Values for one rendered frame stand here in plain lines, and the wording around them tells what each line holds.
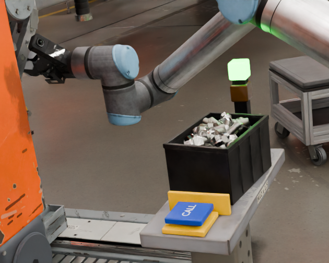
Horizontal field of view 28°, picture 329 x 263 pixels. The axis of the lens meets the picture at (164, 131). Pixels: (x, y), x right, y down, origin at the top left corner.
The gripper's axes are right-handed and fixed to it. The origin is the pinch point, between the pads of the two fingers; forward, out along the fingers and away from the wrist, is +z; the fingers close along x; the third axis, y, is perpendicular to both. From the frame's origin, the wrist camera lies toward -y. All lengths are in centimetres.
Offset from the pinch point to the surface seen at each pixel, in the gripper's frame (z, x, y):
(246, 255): -76, -51, -4
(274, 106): -46, 41, 109
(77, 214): -2, -29, 50
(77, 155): 39, 14, 103
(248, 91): -74, -15, -9
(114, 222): -17, -31, 48
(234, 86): -71, -15, -11
